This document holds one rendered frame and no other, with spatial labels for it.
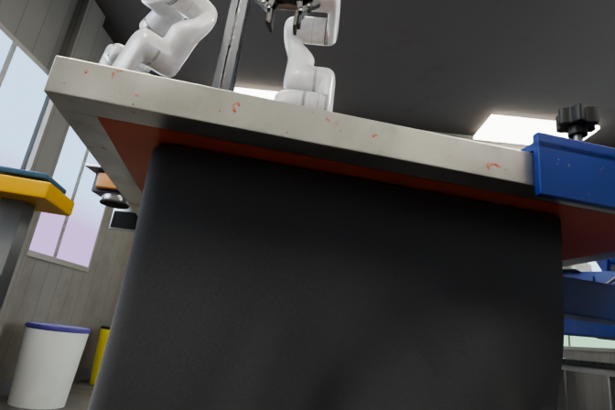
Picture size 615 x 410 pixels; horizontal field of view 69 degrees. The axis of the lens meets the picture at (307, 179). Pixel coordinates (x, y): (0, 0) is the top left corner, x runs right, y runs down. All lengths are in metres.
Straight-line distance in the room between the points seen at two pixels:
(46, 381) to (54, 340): 0.29
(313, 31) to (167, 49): 0.44
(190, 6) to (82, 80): 1.00
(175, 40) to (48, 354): 3.21
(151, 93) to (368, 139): 0.21
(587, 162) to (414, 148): 0.19
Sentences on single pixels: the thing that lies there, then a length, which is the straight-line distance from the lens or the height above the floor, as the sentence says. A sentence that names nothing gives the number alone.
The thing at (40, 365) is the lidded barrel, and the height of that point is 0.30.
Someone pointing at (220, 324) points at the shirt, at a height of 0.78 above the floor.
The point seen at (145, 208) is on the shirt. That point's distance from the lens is 0.49.
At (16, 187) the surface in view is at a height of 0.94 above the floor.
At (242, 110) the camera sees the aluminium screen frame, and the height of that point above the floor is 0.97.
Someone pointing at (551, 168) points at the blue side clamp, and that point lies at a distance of 0.53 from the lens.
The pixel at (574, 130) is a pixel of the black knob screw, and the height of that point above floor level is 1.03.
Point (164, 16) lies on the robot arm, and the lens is 1.55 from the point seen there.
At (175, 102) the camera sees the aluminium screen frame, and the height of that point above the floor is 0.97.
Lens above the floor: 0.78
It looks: 19 degrees up
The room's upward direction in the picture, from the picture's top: 8 degrees clockwise
